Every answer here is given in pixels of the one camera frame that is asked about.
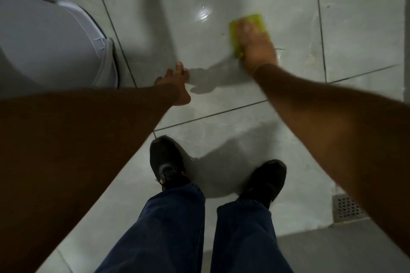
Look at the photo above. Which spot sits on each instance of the person's right forearm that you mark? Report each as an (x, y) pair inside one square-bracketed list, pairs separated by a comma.
[(346, 135)]

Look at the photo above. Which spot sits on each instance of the person's right hand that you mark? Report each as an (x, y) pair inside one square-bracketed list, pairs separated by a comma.
[(258, 49)]

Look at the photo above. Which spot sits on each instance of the person's left leg blue jeans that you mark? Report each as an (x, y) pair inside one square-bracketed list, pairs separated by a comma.
[(163, 234)]

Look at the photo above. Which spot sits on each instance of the person's black shoe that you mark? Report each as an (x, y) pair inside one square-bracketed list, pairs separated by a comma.
[(166, 160), (266, 180)]

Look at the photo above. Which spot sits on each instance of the person's left hand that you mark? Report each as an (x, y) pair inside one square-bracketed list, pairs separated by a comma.
[(174, 88)]

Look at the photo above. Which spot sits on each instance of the person's left forearm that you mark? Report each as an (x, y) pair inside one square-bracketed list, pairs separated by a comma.
[(70, 160)]

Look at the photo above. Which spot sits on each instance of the person's leg blue jeans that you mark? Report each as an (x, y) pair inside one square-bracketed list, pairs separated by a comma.
[(163, 234), (246, 237)]

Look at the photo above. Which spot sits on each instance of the yellow sponge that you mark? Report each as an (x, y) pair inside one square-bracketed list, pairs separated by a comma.
[(235, 31)]

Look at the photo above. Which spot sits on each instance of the person's left black shoe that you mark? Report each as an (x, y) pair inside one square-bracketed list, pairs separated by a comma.
[(166, 160)]

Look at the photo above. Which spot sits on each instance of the metal floor drain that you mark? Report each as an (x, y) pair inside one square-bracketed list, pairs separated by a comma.
[(347, 208)]

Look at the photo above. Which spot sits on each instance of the person's right black shoe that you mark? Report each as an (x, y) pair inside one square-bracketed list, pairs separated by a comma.
[(266, 180)]

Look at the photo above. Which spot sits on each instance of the white toilet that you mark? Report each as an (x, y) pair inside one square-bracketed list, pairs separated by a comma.
[(41, 45)]

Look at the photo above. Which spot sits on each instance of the person's right leg blue jeans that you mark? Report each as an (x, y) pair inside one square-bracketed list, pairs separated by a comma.
[(246, 237)]

